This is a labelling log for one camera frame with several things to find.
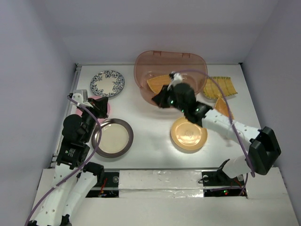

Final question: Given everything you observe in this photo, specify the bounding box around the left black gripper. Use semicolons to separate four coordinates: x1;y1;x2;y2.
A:
80;96;109;142

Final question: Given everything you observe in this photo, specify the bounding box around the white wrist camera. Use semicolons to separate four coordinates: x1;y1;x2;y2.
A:
70;89;91;106
168;72;183;87

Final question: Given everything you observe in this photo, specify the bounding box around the round orange plastic plate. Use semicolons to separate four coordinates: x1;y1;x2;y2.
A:
170;117;208;151

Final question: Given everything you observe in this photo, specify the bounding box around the rectangular green bamboo tray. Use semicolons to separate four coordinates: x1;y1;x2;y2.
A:
203;76;237;99

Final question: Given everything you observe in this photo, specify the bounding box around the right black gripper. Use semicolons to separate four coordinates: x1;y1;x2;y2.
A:
153;83;187;113

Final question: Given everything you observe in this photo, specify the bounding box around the metal side rail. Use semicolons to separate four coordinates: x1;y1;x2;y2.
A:
49;63;81;169

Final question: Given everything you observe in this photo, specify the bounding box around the triangular woven bamboo plate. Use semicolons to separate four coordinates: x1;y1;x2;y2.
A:
147;74;171;94

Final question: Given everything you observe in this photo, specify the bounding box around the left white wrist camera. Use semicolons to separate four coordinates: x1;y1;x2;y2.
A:
70;89;91;106

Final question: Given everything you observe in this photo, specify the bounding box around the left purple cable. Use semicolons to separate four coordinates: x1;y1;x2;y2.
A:
24;95;103;224

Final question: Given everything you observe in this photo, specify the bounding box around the white foam front panel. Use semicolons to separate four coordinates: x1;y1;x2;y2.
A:
118;169;204;198

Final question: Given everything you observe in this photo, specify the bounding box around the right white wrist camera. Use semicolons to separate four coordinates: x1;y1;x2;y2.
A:
168;72;183;87

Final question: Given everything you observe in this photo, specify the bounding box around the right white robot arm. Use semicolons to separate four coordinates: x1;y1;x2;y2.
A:
152;83;281;185

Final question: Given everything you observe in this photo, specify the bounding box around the boat shaped woven plate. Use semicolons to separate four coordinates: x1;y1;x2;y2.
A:
214;96;234;119

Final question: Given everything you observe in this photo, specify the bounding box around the blue floral ceramic plate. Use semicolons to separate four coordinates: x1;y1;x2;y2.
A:
90;70;125;97

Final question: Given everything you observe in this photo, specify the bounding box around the dark rimmed cream plate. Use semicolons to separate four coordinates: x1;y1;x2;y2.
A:
91;118;134;159

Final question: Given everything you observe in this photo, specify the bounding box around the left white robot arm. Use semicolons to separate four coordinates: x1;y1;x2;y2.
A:
25;94;108;226

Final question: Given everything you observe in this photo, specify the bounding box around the translucent pink plastic bin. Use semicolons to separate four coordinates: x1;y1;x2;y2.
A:
134;50;207;105

